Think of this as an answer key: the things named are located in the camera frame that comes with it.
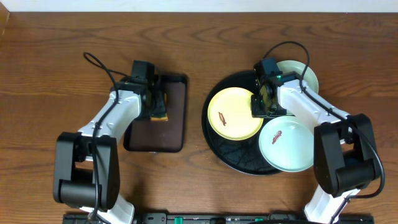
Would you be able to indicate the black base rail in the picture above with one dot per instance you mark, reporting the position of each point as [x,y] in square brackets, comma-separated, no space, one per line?
[162,218]

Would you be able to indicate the pale green plate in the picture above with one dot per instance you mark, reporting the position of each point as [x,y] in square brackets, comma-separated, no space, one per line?
[296,66]

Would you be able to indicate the black rectangular tray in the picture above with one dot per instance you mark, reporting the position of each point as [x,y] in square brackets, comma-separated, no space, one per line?
[162,136]

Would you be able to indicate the black round tray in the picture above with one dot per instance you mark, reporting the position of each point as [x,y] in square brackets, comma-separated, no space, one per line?
[244,155]

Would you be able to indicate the yellow plate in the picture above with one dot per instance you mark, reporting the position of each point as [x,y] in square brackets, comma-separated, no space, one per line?
[230,116]

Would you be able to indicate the mint plate with red stain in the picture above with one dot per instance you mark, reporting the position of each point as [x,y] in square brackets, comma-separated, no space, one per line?
[287,144]

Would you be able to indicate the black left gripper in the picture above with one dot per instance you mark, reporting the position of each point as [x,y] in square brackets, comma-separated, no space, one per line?
[158,101]

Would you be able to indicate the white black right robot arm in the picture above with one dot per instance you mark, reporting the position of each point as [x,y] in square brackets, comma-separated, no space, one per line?
[346,163]

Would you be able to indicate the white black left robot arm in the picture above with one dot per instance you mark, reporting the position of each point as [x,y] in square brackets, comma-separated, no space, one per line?
[86,174]

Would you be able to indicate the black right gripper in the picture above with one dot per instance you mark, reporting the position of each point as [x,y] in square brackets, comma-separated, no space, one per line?
[256,111]

